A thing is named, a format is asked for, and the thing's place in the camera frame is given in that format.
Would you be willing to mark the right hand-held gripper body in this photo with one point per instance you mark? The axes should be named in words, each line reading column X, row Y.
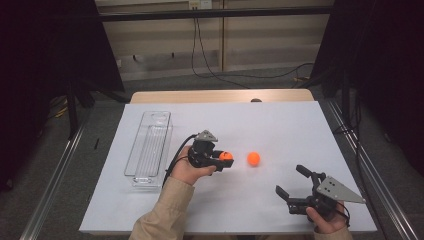
column 336, row 191

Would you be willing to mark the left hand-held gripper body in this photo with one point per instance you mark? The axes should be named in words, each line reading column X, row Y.
column 201, row 155

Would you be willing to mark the orange table tennis ball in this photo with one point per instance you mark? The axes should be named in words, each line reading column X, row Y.
column 226, row 156
column 253, row 159

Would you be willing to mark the clear plastic container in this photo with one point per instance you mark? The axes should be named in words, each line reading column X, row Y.
column 148, row 150

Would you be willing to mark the person's left hand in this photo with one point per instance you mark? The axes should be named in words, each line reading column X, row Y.
column 185, row 171

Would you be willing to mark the person's right hand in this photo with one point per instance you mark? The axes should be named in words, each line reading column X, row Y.
column 330, row 226

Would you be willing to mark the white table mat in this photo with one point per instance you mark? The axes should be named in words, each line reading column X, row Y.
column 266, row 133

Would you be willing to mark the small dark round object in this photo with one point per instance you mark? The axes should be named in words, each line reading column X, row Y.
column 256, row 100

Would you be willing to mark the small black stick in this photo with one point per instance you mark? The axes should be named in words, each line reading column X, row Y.
column 96, row 144

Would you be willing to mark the black curtain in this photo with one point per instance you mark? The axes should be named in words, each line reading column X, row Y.
column 383, row 66
column 50, row 50

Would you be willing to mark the black metal stand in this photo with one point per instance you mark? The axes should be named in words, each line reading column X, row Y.
column 72, row 110

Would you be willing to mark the aluminium rail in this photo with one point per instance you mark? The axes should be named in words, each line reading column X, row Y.
column 373, row 173
column 50, row 190

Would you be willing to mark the white wall socket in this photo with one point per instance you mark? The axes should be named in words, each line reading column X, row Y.
column 200, row 4

